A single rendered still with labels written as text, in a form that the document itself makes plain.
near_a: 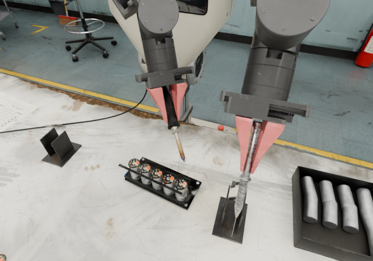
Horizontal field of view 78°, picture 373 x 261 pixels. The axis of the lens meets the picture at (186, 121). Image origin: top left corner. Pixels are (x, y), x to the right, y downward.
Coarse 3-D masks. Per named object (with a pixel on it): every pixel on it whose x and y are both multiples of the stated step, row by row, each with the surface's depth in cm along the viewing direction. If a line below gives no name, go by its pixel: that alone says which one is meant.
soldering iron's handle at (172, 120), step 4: (164, 88) 47; (164, 92) 46; (168, 92) 47; (164, 96) 46; (168, 96) 46; (164, 100) 46; (168, 100) 46; (168, 104) 45; (172, 104) 46; (168, 108) 45; (172, 108) 46; (168, 112) 45; (172, 112) 45; (168, 116) 45; (172, 116) 45; (176, 116) 45; (168, 120) 45; (172, 120) 44; (176, 120) 45; (168, 124) 45; (172, 124) 44; (176, 124) 44; (168, 128) 45
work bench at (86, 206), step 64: (64, 128) 66; (128, 128) 66; (192, 128) 66; (0, 192) 51; (64, 192) 51; (128, 192) 51; (256, 192) 51; (64, 256) 42; (128, 256) 42; (192, 256) 42; (256, 256) 42; (320, 256) 42
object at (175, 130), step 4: (172, 128) 44; (176, 128) 44; (172, 132) 44; (176, 132) 44; (176, 136) 44; (176, 140) 44; (180, 144) 43; (180, 148) 43; (180, 152) 43; (180, 156) 43; (184, 156) 43
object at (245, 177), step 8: (256, 136) 30; (248, 144) 31; (256, 144) 30; (248, 152) 30; (248, 160) 30; (248, 168) 30; (240, 176) 31; (248, 176) 31; (240, 184) 31; (240, 192) 31; (240, 200) 31; (240, 208) 31
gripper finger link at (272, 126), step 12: (228, 108) 28; (240, 108) 27; (252, 108) 27; (264, 108) 27; (264, 120) 27; (276, 120) 26; (264, 132) 27; (276, 132) 27; (264, 144) 28; (252, 168) 30
